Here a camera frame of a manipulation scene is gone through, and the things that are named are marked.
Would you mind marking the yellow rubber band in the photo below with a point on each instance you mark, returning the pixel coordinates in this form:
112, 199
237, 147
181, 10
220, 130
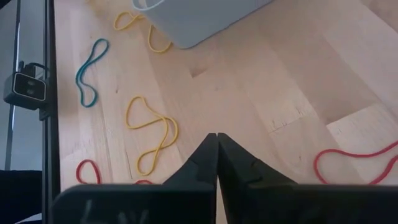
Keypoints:
149, 40
127, 119

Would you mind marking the black table-level camera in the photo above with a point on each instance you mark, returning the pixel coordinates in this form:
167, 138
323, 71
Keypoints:
28, 88

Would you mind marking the red rubber band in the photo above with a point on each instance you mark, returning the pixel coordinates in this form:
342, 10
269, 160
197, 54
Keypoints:
89, 160
315, 166

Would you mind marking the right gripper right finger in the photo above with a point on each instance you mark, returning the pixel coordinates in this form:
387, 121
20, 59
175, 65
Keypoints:
236, 168

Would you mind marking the teal rubber band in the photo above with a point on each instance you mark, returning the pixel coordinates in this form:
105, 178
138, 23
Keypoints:
84, 67

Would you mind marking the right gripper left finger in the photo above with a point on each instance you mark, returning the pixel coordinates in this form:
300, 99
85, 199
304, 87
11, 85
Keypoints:
202, 168

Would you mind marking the white plastic bin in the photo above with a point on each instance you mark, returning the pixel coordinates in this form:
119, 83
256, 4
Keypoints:
202, 21

